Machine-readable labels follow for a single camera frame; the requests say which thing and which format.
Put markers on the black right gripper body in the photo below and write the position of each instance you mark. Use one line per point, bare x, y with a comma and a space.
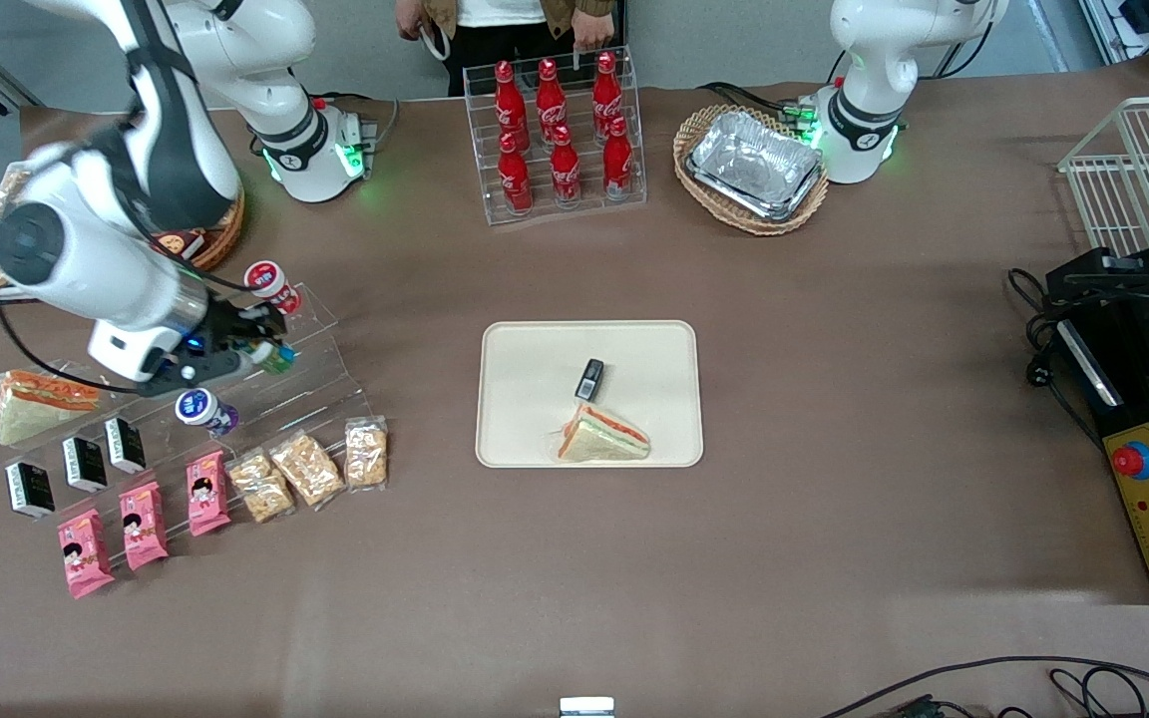
226, 326

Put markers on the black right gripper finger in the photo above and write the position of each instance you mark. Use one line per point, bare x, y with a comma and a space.
240, 356
263, 318

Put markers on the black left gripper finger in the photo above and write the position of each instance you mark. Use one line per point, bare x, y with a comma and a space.
1103, 284

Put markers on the green gum bottle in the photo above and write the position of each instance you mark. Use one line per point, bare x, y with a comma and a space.
280, 359

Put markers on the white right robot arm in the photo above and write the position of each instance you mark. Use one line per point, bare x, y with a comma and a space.
166, 130

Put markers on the red gum bottle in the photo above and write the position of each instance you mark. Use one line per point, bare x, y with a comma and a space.
265, 277

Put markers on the blue gum bottle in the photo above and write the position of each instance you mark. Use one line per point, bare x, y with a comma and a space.
200, 409

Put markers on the small black gum box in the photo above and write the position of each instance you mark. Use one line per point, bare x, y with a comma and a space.
589, 380

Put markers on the cream plastic tray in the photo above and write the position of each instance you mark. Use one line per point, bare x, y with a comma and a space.
654, 379

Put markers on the clear acrylic stepped stand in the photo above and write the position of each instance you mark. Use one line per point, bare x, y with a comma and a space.
327, 374

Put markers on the brown wicker basket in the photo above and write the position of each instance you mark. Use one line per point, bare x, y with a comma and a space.
225, 239

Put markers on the red cookie box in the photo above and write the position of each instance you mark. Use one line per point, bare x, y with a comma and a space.
181, 243

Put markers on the clear bag nut brittle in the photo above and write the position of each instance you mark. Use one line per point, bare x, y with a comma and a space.
306, 470
260, 487
366, 454

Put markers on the black white snack box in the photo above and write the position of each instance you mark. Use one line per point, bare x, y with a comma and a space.
30, 490
125, 445
85, 464

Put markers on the pink snack packet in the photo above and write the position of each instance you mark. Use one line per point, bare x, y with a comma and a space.
85, 553
144, 526
207, 494

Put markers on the wrapped triangle sandwich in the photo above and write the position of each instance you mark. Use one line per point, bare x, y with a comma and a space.
602, 439
36, 404

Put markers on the clear acrylic bottle rack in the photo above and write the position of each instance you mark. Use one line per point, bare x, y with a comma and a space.
480, 150

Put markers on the red cola bottle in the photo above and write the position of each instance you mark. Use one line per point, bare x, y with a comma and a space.
565, 172
617, 163
550, 100
515, 179
606, 95
509, 105

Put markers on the stacked foil trays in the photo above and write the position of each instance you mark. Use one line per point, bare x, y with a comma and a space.
754, 165

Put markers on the standing person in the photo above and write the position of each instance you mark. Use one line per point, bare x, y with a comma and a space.
505, 30

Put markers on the light wicker basket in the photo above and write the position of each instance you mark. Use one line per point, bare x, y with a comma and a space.
704, 204

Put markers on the small white device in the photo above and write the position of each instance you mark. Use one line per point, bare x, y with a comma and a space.
586, 707

